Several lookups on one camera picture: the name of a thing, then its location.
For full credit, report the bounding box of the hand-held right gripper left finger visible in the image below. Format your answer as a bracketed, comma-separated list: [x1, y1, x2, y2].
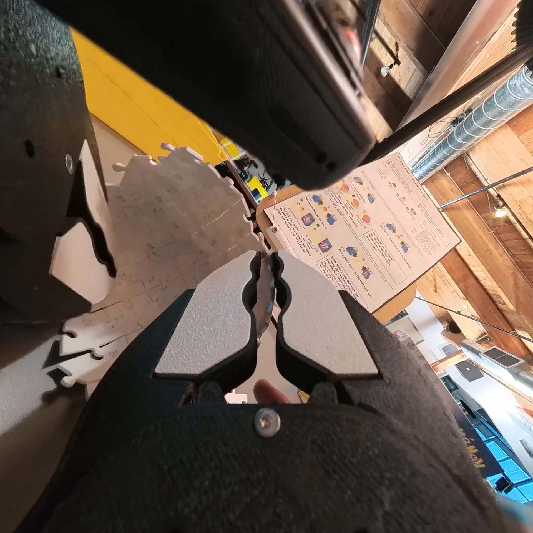
[154, 249, 262, 392]

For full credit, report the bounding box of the partly built puzzle ball shell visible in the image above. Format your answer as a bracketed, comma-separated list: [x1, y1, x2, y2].
[56, 143, 276, 388]

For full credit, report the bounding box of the yellow foam wall panel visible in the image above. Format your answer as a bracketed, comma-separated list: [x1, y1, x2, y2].
[71, 29, 230, 167]

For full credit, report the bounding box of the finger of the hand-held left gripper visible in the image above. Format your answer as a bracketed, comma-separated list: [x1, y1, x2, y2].
[49, 217, 118, 305]
[67, 139, 111, 229]

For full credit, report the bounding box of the person's right hand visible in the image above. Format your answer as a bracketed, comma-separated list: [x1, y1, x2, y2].
[253, 378, 293, 404]

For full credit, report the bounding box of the printed instruction sheet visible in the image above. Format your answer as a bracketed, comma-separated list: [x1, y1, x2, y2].
[271, 152, 462, 314]

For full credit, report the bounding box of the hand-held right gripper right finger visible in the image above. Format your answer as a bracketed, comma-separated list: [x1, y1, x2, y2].
[275, 249, 380, 393]

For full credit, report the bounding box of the silver ventilation duct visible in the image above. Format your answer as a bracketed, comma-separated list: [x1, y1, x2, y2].
[460, 339, 533, 388]
[410, 67, 533, 182]

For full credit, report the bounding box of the blue lit window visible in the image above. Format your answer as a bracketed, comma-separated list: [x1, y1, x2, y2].
[475, 421, 530, 502]

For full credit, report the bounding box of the thin black cable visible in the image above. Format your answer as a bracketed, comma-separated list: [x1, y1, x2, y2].
[414, 296, 533, 335]

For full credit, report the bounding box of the black square wall box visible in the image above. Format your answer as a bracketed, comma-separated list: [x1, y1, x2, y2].
[456, 360, 484, 382]

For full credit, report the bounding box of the metal conduit pipe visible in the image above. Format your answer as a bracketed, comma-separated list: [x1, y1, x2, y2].
[437, 167, 533, 210]

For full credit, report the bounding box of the blue puzzle box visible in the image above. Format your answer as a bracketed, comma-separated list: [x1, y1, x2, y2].
[389, 329, 491, 486]

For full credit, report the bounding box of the long black pole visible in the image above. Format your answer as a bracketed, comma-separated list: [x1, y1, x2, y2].
[366, 42, 533, 163]

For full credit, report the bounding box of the wooden document holder stand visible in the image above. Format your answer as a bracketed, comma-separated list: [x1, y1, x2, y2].
[255, 185, 417, 325]

